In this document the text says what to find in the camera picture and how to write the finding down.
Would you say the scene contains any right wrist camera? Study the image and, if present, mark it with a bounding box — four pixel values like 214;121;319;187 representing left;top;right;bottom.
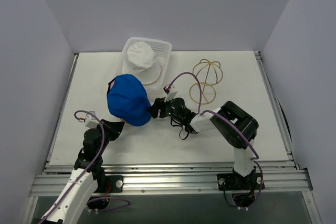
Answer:
163;84;177;102

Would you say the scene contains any aluminium mounting rail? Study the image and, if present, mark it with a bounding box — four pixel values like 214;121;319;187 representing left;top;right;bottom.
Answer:
29;166;312;197

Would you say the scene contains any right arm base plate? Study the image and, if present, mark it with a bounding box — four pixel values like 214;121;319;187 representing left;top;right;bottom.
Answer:
217;172;265;191

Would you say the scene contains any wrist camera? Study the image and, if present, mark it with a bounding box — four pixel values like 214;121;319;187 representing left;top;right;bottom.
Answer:
163;84;177;102
79;111;99;129

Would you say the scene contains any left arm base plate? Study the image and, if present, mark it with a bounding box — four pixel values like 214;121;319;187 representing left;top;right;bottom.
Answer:
96;175;124;194

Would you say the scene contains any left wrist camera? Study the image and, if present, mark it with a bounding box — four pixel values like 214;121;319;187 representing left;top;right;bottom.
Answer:
79;111;99;129

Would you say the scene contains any white bucket hat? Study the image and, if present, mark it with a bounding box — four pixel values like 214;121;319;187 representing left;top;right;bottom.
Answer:
121;41;161;84

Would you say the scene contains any white plastic basket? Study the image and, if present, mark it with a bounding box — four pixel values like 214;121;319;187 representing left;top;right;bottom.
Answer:
115;37;172;90

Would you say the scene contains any gold wire hat stand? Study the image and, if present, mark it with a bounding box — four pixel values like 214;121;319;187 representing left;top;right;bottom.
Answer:
189;58;224;105

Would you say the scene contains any blue baseball cap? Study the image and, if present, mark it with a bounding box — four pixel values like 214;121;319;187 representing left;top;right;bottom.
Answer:
107;74;151;126

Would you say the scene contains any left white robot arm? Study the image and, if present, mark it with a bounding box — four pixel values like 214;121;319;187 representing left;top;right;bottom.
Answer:
32;120;125;223

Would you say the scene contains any pink baseball cap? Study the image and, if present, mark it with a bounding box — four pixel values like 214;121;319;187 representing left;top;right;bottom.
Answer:
107;79;115;95

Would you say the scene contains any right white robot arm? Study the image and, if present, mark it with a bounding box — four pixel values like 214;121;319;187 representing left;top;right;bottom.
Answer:
147;98;259;189

